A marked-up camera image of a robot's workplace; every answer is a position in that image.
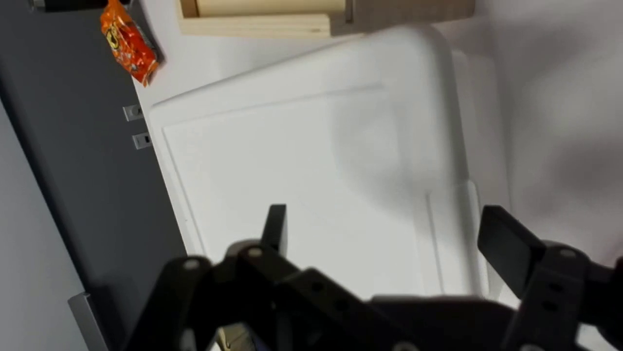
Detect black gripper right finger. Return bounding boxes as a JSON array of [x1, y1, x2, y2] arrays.
[[478, 205, 623, 351]]

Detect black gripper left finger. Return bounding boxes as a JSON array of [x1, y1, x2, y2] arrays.
[[123, 203, 406, 351]]

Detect white plastic bin lid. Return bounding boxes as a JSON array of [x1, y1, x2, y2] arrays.
[[145, 23, 517, 308]]

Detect grey whiteboard tray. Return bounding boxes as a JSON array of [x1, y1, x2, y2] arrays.
[[67, 289, 112, 351]]

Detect white whiteboard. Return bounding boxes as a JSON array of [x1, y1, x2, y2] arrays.
[[0, 96, 92, 351]]

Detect orange snack packet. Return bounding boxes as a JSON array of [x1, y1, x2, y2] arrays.
[[98, 0, 166, 88]]

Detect wooden shape sorter cube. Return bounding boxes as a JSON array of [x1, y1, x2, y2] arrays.
[[174, 0, 480, 41]]

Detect white wall outlet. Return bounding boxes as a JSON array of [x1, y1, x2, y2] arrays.
[[121, 101, 147, 125], [131, 131, 155, 152]]

